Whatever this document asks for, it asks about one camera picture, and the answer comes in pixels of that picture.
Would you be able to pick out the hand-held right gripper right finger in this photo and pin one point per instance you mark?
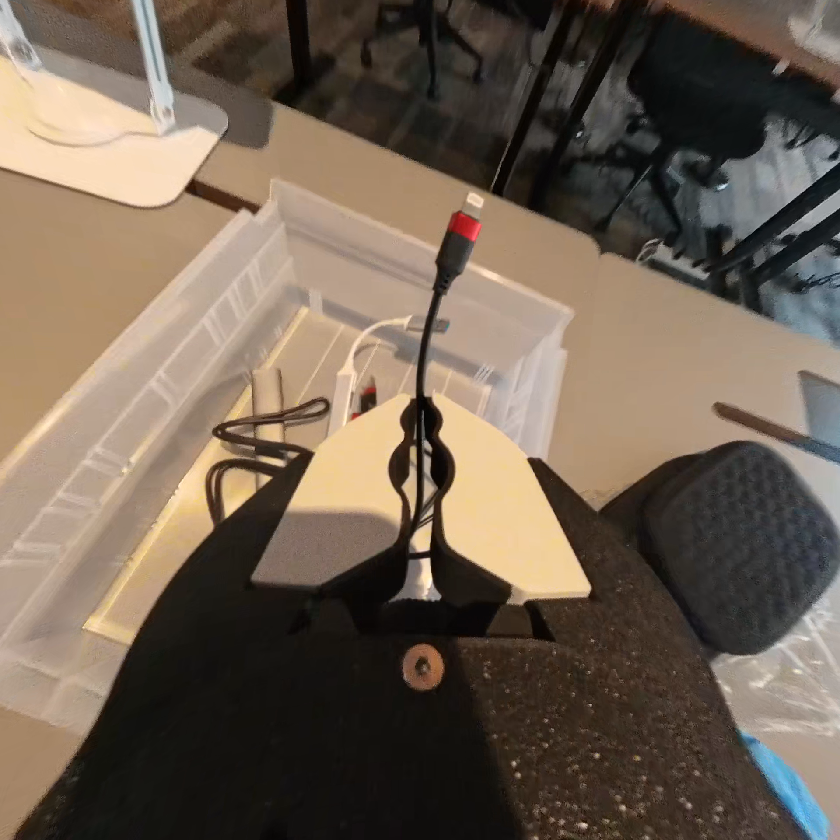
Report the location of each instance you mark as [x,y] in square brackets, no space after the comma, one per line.
[505,512]

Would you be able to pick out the clear plastic bag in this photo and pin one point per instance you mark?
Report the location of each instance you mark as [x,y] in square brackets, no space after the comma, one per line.
[787,689]

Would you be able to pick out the white document stand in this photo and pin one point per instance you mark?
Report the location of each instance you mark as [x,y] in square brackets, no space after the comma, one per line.
[131,157]

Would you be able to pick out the black office chair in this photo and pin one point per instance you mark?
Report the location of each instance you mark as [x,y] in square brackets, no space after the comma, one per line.
[433,39]
[695,85]

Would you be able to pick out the silver usb hub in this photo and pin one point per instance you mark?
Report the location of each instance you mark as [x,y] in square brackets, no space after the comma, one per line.
[346,394]

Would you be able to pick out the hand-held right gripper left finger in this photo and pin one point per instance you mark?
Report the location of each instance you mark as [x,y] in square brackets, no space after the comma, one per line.
[341,499]

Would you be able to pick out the black textured case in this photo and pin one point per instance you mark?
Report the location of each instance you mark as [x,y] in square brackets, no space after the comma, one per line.
[735,538]

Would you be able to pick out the blue disposable gloves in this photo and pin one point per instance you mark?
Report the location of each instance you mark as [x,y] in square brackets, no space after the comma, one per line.
[781,787]

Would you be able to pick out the clear plastic bin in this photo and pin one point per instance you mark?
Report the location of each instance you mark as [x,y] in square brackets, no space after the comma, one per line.
[118,420]

